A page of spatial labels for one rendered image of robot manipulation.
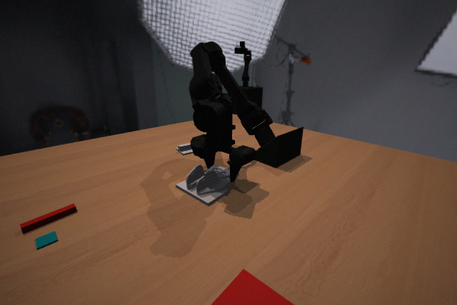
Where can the red long bar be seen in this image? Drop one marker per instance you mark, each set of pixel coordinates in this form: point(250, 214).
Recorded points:
point(47, 218)

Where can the teal flat rectangular block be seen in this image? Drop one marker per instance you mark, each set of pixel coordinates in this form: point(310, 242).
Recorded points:
point(45, 240)

